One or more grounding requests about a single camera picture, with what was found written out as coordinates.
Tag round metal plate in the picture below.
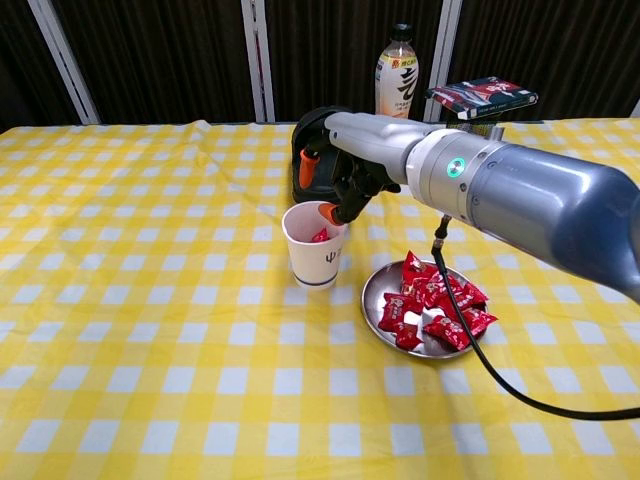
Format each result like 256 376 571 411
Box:
360 259 490 360

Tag orange drink plastic bottle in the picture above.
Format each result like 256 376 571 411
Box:
374 23 421 121

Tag black rubber slipper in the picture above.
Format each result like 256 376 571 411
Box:
290 104 365 205

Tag red black book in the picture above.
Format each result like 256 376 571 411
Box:
424 75 540 121

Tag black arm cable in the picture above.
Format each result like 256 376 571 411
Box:
430 214 640 421

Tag yellow white checkered tablecloth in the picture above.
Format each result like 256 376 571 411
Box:
0 117 640 480

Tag white paper cup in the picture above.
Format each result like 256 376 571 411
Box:
280 199 350 290

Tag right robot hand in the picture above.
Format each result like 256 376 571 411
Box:
297 110 441 226

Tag black mesh pen holder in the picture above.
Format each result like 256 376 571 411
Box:
447 115 501 136

